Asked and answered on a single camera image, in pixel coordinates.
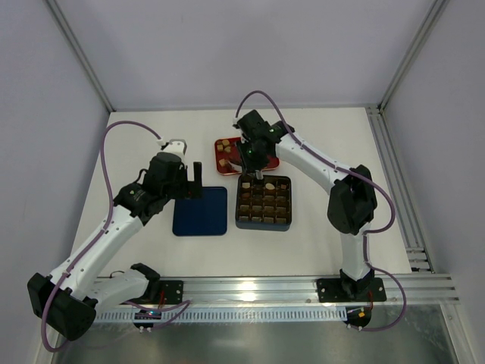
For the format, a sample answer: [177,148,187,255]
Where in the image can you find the metal tongs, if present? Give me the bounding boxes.
[226,155,243,172]

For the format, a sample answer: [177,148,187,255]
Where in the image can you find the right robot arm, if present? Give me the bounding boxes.
[234,110,386,303]

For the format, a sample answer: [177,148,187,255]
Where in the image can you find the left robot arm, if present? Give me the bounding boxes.
[27,152,202,341]

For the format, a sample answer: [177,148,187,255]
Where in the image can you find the blue chocolate tin box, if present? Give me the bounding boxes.
[235,175,293,232]

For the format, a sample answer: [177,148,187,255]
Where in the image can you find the red tray lid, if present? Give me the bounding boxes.
[214,136,282,177]

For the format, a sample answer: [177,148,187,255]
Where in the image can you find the blue tin lid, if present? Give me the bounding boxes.
[172,187,227,237]

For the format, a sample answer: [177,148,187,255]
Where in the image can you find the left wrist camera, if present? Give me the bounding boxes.
[157,139,187,162]

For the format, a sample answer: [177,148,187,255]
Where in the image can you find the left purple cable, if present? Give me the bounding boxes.
[40,120,192,353]

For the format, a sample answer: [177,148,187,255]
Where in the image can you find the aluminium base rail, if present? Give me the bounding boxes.
[90,275,462,306]

